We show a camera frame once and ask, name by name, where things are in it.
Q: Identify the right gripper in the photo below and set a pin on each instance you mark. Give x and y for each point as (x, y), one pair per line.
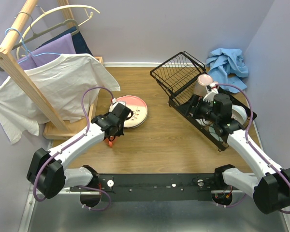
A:
(195, 110)

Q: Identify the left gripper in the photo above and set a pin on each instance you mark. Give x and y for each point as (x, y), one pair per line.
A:
(114, 133)

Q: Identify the orange mug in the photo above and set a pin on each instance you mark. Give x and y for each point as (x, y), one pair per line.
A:
(110, 142)

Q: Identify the pink white plate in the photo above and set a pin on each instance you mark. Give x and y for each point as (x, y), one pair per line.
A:
(130, 99)

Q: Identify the blue white floral plate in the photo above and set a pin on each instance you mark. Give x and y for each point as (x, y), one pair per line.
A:
(138, 115)

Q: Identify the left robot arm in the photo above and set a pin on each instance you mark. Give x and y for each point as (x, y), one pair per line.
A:
(48, 170)

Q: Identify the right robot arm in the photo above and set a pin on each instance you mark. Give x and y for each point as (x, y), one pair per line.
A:
(270, 185)

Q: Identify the white patterned bowl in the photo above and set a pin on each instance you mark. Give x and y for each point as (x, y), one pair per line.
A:
(239, 114)

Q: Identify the teal bowl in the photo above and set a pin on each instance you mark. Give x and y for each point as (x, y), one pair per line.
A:
(213, 133)

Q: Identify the pink mug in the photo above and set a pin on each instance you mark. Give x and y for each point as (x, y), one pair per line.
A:
(202, 82)

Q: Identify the blue cloth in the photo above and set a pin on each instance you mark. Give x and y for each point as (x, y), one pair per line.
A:
(227, 67)

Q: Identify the white t-shirt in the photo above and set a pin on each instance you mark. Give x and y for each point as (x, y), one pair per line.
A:
(69, 84)

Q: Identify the navy garment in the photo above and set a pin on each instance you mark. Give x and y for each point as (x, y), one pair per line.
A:
(79, 42)

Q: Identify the purple shirt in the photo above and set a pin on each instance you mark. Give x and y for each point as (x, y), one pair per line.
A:
(63, 45)

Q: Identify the blue hanger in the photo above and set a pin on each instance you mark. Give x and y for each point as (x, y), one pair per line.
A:
(28, 52)

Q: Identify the grey hanger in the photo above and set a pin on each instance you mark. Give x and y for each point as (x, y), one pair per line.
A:
(36, 35)

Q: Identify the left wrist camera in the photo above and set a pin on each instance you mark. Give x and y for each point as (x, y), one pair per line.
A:
(114, 102)

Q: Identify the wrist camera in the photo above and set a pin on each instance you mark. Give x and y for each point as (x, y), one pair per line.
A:
(212, 90)
(114, 102)

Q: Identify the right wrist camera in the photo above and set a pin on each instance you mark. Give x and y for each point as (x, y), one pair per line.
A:
(212, 90)

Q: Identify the black wire dish rack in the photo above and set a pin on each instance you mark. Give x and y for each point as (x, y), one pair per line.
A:
(177, 76)

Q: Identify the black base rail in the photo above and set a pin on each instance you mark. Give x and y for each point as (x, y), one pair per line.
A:
(160, 187)

